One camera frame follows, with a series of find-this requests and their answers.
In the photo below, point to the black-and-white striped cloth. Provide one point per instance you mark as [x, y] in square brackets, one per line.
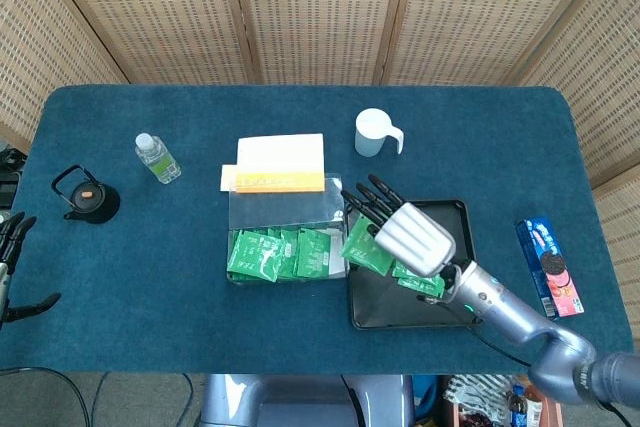
[475, 392]

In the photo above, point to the green plastic-wrapped packet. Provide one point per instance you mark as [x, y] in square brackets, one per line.
[425, 284]
[290, 257]
[312, 252]
[255, 257]
[362, 252]

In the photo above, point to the woven folding screen panel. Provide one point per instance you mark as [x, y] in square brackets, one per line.
[30, 47]
[150, 12]
[490, 12]
[600, 72]
[320, 12]
[622, 232]

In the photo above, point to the white plastic mug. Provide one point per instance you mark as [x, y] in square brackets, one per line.
[370, 134]

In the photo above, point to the transparent plastic box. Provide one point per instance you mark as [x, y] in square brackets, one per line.
[280, 207]

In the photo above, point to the black cast iron teapot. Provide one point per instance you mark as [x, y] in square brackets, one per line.
[95, 202]

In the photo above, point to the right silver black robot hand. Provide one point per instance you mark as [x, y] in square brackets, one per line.
[415, 239]

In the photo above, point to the blue carpet table cover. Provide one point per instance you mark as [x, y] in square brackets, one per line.
[150, 327]

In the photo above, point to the blue cookie package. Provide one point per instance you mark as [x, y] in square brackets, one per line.
[542, 252]

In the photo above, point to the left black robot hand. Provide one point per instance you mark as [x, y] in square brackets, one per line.
[20, 229]

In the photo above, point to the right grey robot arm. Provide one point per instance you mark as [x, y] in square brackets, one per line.
[490, 297]

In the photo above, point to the orange storage crate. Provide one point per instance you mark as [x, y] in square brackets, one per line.
[550, 412]

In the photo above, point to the black plastic tray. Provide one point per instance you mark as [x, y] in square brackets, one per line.
[390, 307]

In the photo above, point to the cola bottle blue label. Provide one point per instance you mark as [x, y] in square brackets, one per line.
[516, 404]

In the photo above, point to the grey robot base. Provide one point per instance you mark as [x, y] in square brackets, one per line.
[300, 402]

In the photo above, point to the clear water bottle green label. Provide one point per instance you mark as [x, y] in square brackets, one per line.
[160, 162]

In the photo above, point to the white and yellow flat box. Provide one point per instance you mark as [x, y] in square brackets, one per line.
[280, 157]

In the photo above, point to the black equipment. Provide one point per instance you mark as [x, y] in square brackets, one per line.
[7, 182]

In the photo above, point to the snack packet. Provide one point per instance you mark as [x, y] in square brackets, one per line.
[533, 409]

